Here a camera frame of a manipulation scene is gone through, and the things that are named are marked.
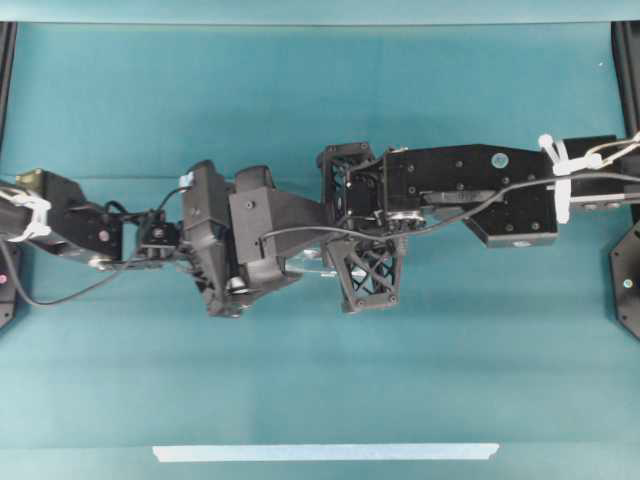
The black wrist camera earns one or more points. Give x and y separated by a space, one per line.
255 279
260 213

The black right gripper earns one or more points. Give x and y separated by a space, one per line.
354 196

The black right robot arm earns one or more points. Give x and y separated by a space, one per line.
508 197

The light blue tape strip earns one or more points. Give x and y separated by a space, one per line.
326 452

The teal table cloth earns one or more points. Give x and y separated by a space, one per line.
508 346

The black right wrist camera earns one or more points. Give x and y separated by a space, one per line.
260 213

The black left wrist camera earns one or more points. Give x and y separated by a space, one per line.
255 279

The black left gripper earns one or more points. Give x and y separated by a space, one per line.
206 230

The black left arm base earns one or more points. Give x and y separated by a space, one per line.
8 288

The silver zip bag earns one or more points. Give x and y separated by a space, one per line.
310 261

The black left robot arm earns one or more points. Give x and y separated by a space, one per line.
51 212

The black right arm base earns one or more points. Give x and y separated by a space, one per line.
624 257

